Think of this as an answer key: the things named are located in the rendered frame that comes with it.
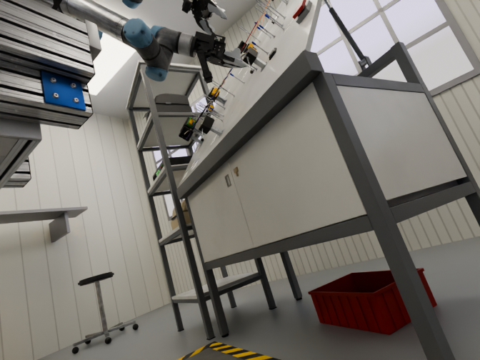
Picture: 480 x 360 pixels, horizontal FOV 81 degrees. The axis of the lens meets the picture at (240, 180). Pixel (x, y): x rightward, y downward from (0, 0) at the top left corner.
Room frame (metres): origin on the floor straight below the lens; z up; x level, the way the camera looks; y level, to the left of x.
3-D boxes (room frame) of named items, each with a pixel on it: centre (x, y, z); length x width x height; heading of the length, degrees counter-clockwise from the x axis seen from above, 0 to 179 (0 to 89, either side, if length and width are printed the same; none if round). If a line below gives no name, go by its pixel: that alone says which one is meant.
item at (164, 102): (1.96, 0.37, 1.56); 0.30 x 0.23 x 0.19; 126
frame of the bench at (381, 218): (1.36, -0.22, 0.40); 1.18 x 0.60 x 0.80; 34
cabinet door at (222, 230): (1.42, 0.17, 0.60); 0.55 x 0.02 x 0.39; 34
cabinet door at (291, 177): (0.96, -0.13, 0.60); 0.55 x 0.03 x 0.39; 34
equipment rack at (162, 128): (2.07, 0.38, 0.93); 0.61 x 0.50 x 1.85; 34
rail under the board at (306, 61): (1.18, 0.04, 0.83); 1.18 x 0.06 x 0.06; 34
